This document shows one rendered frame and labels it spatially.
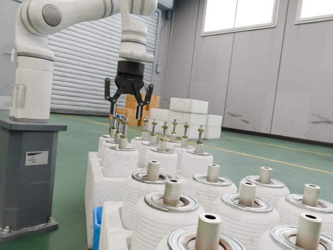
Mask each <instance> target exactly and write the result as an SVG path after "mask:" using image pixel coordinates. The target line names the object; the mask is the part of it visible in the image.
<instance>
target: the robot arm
mask: <svg viewBox="0 0 333 250"><path fill-rule="evenodd" d="M156 8H157V0H28V1H25V2H23V3H21V4H20V6H19V7H18V9H17V13H16V20H15V45H16V48H17V62H16V74H15V85H12V91H11V104H10V117H9V119H10V120H12V121H15V122H23V123H36V124H47V123H49V118H50V106H51V94H52V83H53V71H54V61H55V54H54V52H53V51H51V50H50V49H49V47H48V35H50V34H54V33H57V32H59V31H61V30H63V29H65V28H67V27H69V26H72V25H74V24H77V23H80V22H89V21H95V20H99V19H102V18H106V17H109V16H112V15H114V14H118V13H121V19H122V33H121V43H120V48H119V53H118V63H117V73H116V77H115V78H108V77H107V78H105V79H104V84H105V99H106V100H108V101H110V103H111V109H110V114H111V115H112V117H115V114H116V105H117V104H116V101H117V100H118V98H119V97H120V95H121V94H129V95H134V96H135V99H136V101H137V104H138V106H137V110H136V119H138V120H139V119H140V117H142V112H143V106H145V105H148V104H150V101H151V96H152V92H153V87H154V85H153V84H147V83H144V80H143V77H144V68H145V63H153V62H154V56H153V55H152V54H147V53H146V41H147V26H146V25H145V24H143V23H141V22H138V21H136V20H134V19H133V18H132V17H131V15H130V14H135V15H141V16H151V15H152V14H154V12H155V11H156ZM113 82H115V84H116V86H117V88H118V89H117V91H116V92H115V94H114V96H113V97H110V86H112V83H113ZM143 86H144V87H145V91H146V95H145V100H144V101H143V100H142V96H141V93H140V90H141V89H142V87H143Z"/></svg>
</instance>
